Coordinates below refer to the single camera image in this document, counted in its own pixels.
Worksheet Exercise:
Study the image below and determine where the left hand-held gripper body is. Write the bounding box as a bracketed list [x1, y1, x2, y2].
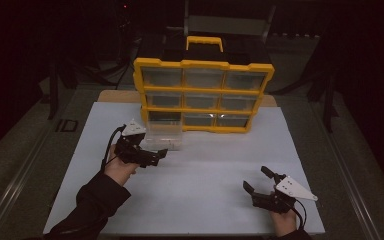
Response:
[114, 118, 161, 168]

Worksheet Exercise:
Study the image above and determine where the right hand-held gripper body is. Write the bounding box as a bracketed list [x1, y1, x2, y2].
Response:
[251, 174, 319, 215]

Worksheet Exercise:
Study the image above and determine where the clear plastic storage drawer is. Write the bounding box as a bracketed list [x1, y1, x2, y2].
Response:
[144, 120, 184, 151]

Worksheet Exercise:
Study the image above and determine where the yellow drawer organizer cabinet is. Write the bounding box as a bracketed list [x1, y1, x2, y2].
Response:
[133, 35, 276, 134]

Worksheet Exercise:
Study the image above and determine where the person's right hand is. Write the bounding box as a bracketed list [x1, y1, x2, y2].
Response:
[269, 208, 298, 238]

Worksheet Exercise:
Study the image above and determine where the person's left hand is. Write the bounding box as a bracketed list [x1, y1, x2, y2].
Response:
[103, 143, 140, 187]

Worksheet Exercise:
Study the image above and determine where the white table cover sheet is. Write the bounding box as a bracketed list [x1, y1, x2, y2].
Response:
[43, 101, 326, 236]

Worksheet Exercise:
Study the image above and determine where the group of clear plastic drawers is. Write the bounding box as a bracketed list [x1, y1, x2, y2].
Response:
[141, 66, 268, 128]

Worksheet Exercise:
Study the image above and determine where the black floor stand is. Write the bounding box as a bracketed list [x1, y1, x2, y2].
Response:
[46, 49, 81, 121]
[308, 19, 340, 134]

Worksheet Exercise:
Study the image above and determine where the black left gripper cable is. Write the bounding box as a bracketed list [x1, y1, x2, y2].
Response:
[100, 124, 127, 172]

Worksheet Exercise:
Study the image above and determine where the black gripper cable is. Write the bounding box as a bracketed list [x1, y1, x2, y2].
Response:
[291, 199, 309, 231]
[100, 124, 127, 172]

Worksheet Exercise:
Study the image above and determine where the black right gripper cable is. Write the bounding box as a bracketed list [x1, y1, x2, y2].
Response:
[291, 199, 309, 231]

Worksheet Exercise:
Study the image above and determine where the grey metal frame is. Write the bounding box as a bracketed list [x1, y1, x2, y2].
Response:
[183, 0, 278, 44]

